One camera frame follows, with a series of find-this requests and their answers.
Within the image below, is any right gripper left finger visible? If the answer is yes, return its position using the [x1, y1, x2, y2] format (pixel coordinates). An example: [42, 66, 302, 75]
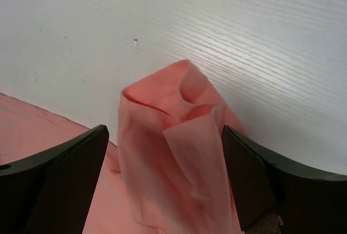
[1, 125, 109, 234]

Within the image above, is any pink t-shirt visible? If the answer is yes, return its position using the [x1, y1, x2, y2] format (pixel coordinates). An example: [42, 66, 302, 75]
[0, 59, 253, 234]

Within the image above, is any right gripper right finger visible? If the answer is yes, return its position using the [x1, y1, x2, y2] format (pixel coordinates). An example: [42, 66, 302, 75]
[221, 126, 346, 233]

